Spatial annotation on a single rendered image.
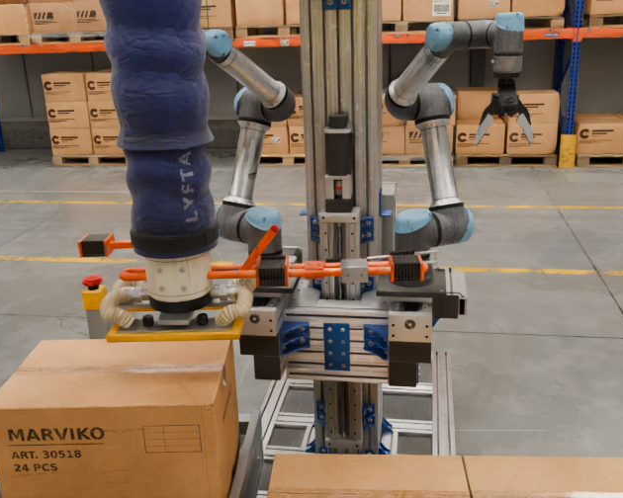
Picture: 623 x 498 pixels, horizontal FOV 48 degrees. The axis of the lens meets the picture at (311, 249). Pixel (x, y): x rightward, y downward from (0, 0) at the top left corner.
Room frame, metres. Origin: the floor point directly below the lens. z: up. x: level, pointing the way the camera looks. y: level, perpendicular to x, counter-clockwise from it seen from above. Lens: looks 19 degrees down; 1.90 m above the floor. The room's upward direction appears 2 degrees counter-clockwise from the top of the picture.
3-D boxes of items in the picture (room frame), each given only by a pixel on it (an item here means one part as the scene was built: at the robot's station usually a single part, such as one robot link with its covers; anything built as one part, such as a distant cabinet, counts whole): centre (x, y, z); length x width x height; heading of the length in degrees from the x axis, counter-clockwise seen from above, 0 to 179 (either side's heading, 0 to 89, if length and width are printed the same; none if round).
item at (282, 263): (1.74, 0.10, 1.25); 0.10 x 0.08 x 0.06; 178
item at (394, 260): (1.72, -0.25, 1.25); 0.08 x 0.07 x 0.05; 88
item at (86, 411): (1.78, 0.56, 0.75); 0.60 x 0.40 x 0.40; 89
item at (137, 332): (1.65, 0.36, 1.14); 0.34 x 0.10 x 0.05; 88
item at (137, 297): (1.74, 0.35, 1.18); 0.34 x 0.25 x 0.06; 88
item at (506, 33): (1.96, -0.55, 1.82); 0.09 x 0.08 x 0.11; 20
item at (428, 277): (2.17, -0.33, 1.09); 0.15 x 0.15 x 0.10
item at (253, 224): (2.26, 0.16, 1.20); 0.13 x 0.12 x 0.14; 50
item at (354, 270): (1.73, -0.11, 1.24); 0.07 x 0.07 x 0.04; 88
